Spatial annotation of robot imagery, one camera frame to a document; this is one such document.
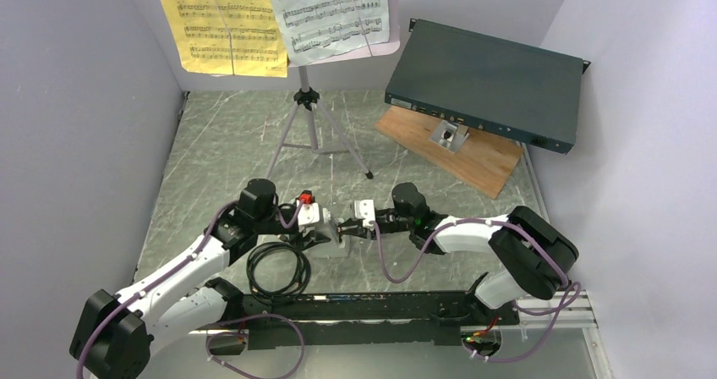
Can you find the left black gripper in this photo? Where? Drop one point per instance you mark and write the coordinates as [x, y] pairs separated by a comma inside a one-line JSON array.
[[306, 241]]

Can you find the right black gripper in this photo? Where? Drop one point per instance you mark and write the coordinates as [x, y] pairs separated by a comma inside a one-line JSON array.
[[356, 231]]

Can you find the white perforated music stand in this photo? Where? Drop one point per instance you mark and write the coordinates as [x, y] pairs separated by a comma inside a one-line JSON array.
[[310, 124]]

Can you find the white sheet music page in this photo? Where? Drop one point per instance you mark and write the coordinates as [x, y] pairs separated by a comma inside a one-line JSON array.
[[315, 30]]

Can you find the yellow sheet music book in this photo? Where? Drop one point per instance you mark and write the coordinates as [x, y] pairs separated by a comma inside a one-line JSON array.
[[227, 37]]

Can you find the white metronome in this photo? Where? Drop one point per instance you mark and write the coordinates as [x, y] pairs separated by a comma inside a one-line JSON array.
[[333, 249]]

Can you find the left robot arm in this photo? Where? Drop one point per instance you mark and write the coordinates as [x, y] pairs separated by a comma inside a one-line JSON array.
[[118, 333]]

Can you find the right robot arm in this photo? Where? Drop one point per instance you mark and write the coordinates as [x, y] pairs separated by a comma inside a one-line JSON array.
[[535, 257]]

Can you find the wooden base board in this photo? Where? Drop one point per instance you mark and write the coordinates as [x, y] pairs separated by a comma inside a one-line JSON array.
[[484, 161]]

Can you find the dark green rack unit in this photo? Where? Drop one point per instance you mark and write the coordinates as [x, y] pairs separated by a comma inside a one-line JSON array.
[[506, 88]]

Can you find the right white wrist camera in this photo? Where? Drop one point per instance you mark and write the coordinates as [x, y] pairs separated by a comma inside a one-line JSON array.
[[364, 214]]

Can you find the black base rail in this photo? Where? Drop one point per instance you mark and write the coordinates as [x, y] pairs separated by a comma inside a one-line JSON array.
[[437, 317]]

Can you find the metal mounting bracket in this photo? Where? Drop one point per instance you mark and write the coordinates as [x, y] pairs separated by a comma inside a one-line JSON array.
[[450, 136]]

